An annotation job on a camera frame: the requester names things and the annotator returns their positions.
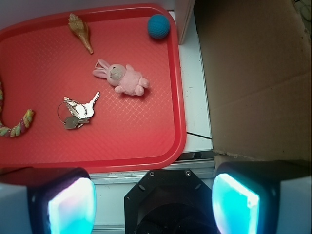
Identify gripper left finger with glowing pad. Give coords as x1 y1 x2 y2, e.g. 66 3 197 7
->
0 167 97 234

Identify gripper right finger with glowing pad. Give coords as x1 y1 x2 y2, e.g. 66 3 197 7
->
212 160 312 234

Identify multicolored twisted rope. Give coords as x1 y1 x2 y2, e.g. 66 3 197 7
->
0 79 36 138

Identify red plastic tray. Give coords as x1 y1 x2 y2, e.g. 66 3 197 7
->
0 4 186 173

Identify pink plush bunny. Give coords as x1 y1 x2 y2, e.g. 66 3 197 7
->
92 59 150 96

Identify brown cardboard box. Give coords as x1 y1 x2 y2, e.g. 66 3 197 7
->
194 0 312 160

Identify tan spiral seashell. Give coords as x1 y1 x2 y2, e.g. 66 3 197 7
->
68 13 94 55

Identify blue dimpled ball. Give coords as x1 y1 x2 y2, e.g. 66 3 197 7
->
147 14 170 39

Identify silver keys on ring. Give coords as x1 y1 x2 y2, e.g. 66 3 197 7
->
57 91 100 130

